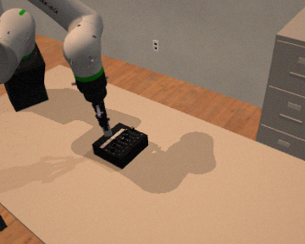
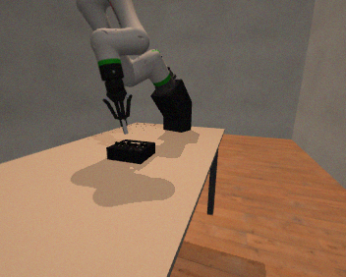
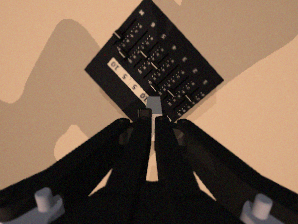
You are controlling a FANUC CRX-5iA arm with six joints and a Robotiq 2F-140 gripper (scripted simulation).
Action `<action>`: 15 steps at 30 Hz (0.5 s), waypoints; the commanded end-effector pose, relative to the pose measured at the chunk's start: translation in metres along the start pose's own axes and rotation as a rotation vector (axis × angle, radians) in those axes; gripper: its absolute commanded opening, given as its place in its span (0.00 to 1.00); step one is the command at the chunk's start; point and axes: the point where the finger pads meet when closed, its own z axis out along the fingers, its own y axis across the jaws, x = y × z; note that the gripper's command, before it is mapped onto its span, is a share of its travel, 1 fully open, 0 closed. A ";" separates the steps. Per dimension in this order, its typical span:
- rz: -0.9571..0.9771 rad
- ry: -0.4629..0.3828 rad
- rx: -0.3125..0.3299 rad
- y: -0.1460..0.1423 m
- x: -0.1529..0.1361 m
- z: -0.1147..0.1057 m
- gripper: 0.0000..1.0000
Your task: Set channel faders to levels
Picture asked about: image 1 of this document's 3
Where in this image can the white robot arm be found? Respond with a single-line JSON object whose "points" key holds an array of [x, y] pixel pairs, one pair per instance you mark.
{"points": [[81, 47]]}

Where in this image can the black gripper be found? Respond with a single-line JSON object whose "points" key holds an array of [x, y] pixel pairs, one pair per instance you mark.
{"points": [[98, 105]]}

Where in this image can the black lighting desk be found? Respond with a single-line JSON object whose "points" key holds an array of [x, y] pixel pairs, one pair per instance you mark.
{"points": [[122, 147]]}

